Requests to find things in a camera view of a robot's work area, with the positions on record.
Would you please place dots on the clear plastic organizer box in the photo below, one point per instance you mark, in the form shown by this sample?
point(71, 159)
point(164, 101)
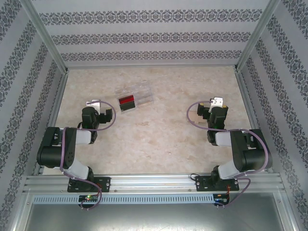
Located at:
point(142, 89)

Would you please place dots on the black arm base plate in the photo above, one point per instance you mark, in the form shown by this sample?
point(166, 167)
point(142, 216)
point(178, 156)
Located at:
point(202, 184)
point(106, 184)

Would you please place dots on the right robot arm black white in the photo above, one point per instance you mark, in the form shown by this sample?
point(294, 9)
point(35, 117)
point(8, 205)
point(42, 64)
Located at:
point(252, 149)

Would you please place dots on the small circuit board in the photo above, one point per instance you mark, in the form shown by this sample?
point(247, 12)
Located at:
point(221, 198)
point(89, 198)

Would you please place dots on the aluminium table edge rail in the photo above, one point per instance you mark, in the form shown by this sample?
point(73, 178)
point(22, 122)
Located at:
point(250, 108)
point(51, 120)
point(151, 65)

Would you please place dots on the plain red card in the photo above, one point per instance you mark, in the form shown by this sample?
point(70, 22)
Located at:
point(126, 98)

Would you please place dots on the wide aluminium mounting rail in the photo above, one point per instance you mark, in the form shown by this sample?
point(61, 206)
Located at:
point(154, 183)

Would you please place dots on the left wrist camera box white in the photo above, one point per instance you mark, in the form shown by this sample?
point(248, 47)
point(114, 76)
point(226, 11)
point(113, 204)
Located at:
point(95, 104)

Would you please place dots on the grey metal sheet panel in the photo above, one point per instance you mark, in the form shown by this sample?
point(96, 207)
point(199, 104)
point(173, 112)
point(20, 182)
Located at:
point(154, 219)

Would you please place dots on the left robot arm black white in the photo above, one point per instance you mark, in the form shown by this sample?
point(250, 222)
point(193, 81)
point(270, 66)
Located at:
point(55, 149)

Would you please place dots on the black card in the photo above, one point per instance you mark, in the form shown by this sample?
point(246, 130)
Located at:
point(128, 106)

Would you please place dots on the aluminium frame post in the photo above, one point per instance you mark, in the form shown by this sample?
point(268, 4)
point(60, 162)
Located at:
point(255, 36)
point(48, 36)

